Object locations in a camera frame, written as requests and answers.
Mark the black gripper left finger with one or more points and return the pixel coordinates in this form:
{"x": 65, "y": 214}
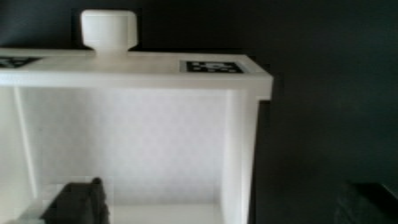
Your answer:
{"x": 76, "y": 208}

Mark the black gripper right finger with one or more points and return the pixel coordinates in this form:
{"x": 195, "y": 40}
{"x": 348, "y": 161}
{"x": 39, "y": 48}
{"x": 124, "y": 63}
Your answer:
{"x": 367, "y": 204}

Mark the white drawer box front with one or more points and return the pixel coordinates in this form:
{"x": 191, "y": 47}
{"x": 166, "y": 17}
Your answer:
{"x": 134, "y": 116}

